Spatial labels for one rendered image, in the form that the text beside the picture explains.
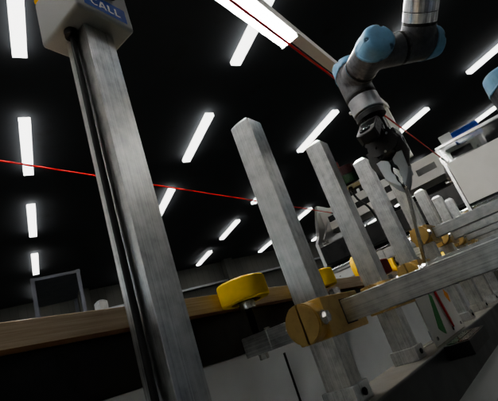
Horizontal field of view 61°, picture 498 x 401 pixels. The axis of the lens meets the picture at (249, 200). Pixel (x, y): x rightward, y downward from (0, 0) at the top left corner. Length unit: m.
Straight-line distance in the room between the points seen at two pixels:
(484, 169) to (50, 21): 3.07
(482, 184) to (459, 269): 2.80
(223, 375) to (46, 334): 0.29
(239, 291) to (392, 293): 0.23
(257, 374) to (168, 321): 0.43
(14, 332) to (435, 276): 0.46
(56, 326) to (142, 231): 0.19
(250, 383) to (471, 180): 2.78
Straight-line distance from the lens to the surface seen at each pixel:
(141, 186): 0.40
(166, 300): 0.36
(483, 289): 1.76
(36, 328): 0.52
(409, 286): 0.55
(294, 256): 0.56
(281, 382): 0.81
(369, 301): 0.57
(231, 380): 0.71
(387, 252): 1.35
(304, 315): 0.53
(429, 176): 3.72
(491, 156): 3.35
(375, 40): 0.99
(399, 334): 0.78
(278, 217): 0.58
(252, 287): 0.65
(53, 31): 0.51
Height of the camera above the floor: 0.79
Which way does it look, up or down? 20 degrees up
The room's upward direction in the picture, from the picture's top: 20 degrees counter-clockwise
